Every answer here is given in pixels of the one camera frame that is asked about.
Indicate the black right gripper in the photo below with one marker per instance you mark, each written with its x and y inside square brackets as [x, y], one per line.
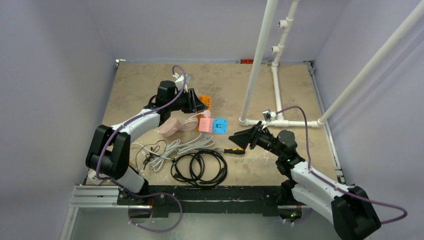
[258, 136]

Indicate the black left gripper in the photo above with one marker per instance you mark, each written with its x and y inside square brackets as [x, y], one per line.
[194, 104]

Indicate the orange power strip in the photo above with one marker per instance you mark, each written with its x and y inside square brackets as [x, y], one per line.
[206, 100]

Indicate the pink cube power socket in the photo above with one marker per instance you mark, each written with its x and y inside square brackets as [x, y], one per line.
[206, 125]

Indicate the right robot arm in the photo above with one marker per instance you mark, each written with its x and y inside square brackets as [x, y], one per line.
[347, 208]

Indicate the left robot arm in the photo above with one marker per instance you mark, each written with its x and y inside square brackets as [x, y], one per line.
[109, 151]

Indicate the blue travel adapter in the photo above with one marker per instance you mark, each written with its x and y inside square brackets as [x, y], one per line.
[220, 126]

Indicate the red clamp at table edge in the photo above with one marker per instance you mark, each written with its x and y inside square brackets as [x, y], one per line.
[245, 61]

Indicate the white power strip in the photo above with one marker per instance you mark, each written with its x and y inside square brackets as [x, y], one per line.
[92, 178]

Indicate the yellow black handled screwdriver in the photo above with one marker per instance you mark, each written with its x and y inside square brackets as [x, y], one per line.
[233, 151]

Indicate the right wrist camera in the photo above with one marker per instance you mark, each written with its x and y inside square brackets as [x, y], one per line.
[269, 115]

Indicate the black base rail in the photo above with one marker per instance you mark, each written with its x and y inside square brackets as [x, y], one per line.
[268, 201]

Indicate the white pvc pipe frame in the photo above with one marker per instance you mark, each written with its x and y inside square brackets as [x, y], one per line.
[286, 25]

